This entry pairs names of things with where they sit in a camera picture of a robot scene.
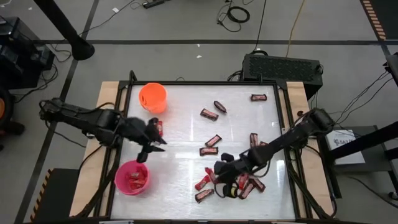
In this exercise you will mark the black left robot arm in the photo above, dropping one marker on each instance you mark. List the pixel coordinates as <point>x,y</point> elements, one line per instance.
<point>84,116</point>

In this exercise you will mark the black metal table frame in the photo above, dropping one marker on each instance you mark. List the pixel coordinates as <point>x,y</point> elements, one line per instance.
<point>202,82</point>

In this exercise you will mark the red KitKat candy bar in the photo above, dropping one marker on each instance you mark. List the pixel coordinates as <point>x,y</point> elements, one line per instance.
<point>136,175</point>
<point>160,128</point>
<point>201,183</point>
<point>211,174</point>
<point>132,184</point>
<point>140,184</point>
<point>242,182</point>

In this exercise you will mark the black equipment cases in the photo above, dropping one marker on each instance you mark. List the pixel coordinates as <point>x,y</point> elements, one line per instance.
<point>21,56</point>

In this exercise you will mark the orange and black wheel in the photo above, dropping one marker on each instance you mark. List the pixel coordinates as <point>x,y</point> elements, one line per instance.
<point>4,109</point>

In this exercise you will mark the grey side table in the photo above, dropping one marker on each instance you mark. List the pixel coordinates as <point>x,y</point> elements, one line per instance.
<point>373,165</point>

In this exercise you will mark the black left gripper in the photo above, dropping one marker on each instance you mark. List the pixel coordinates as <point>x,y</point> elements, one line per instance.
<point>136,129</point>

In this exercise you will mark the white printed paper sheet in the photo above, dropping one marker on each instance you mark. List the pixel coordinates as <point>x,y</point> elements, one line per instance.
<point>348,152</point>

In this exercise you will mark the white table mat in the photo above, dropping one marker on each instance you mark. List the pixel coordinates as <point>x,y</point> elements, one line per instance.
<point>180,174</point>

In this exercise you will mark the black power strip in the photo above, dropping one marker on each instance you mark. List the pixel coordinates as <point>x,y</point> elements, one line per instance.
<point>153,3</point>

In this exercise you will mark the black perforated computer case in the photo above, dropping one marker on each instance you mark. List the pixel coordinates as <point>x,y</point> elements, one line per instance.
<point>280,70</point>

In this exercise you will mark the orange plastic halloween bucket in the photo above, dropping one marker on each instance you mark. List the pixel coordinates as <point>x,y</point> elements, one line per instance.
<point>152,96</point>

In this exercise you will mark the pink plastic halloween bucket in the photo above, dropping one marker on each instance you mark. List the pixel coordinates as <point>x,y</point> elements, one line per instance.
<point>119,180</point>

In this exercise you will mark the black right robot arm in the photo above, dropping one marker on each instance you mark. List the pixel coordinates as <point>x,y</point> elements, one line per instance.
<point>289,137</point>

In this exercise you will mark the black hazard striped floor mat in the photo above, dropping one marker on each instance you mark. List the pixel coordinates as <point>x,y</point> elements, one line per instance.
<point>388,15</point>
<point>59,196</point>

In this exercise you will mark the black slanted stand beam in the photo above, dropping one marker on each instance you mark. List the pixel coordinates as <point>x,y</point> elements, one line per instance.
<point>367,140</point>

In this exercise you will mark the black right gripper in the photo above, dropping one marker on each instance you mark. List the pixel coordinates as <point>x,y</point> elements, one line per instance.
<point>230,171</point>

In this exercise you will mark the black table leg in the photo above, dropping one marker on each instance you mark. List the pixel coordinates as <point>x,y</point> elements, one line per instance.
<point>81,48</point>

